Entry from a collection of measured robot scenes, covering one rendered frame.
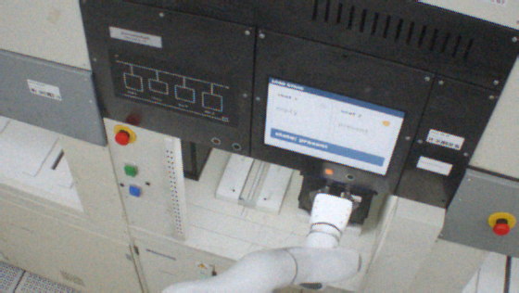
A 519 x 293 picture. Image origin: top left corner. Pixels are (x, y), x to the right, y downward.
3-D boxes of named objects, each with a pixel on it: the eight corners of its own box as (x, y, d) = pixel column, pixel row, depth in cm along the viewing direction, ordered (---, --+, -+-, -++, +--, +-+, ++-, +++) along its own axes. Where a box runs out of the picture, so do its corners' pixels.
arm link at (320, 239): (338, 233, 154) (303, 231, 158) (325, 277, 146) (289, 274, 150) (344, 250, 160) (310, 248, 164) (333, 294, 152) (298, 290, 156)
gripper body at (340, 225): (304, 236, 164) (314, 202, 171) (341, 246, 163) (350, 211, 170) (307, 222, 158) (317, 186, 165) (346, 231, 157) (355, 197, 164)
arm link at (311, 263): (329, 251, 127) (365, 244, 155) (258, 246, 134) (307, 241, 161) (326, 293, 126) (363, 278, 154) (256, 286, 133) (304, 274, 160)
